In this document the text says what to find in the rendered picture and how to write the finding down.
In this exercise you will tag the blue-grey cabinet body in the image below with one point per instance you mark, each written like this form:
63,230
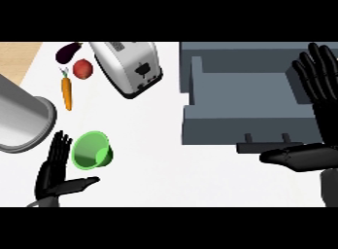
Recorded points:
253,50

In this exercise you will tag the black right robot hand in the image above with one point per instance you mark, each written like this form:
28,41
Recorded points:
330,110

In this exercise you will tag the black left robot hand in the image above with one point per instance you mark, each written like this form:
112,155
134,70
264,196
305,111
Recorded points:
52,175

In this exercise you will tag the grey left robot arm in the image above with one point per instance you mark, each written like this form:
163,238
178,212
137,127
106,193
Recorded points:
44,203

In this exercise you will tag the orange carrot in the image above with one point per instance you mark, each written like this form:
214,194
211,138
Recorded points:
68,90

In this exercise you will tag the dark purple eggplant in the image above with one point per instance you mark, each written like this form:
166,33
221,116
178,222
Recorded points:
68,52

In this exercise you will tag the large grey metal cylinder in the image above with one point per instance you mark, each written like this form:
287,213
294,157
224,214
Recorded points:
12,113

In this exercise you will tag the silver toaster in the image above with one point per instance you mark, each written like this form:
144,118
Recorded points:
128,66

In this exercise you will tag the blue-grey open drawer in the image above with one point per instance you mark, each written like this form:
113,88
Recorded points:
243,103

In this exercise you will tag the green cup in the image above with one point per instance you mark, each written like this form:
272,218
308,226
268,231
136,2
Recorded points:
91,150

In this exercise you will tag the red round fruit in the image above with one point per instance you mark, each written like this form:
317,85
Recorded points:
83,68

